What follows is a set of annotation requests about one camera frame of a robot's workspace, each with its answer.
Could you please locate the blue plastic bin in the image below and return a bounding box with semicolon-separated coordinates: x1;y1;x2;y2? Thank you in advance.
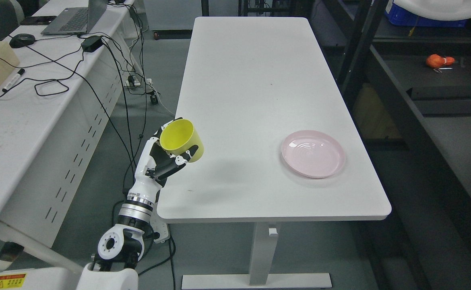
384;0;468;28

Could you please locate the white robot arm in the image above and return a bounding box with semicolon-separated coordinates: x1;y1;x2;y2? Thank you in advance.
77;193;155;290

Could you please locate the black computer mouse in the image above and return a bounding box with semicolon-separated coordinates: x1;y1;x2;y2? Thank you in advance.
9;33;37;48

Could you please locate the white power strip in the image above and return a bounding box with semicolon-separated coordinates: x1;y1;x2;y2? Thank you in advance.
124;78;153;89

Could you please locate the black cable on desk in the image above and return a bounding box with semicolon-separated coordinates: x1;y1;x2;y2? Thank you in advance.
0;36;107;99

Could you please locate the yellow plastic cup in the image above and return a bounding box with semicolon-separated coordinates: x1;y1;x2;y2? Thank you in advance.
160;118;204;163

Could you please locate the black smartphone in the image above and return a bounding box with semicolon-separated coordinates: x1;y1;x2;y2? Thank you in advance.
20;15;57;26

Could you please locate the white side desk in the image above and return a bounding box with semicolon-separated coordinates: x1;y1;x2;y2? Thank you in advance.
0;0;140;274

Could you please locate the white table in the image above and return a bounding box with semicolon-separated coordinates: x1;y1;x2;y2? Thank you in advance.
156;17;391;290

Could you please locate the black power adapter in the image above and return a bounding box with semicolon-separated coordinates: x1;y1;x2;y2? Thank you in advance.
81;35;103;53

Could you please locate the orange toy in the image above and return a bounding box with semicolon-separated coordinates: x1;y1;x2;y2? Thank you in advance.
425;54;456;68

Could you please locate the pink plastic plate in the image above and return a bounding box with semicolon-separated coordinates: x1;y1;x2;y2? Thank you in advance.
280;130;346;179

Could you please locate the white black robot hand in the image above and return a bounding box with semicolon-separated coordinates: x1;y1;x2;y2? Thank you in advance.
127;118;198;205

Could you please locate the dark metal shelf rack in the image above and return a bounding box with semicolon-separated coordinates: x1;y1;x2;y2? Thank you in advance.
312;0;471;250

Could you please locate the grey laptop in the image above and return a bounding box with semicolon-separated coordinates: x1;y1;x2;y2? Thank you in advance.
41;0;109;35

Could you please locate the black white marker pen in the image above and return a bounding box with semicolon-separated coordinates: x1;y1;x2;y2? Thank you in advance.
2;68;25;93

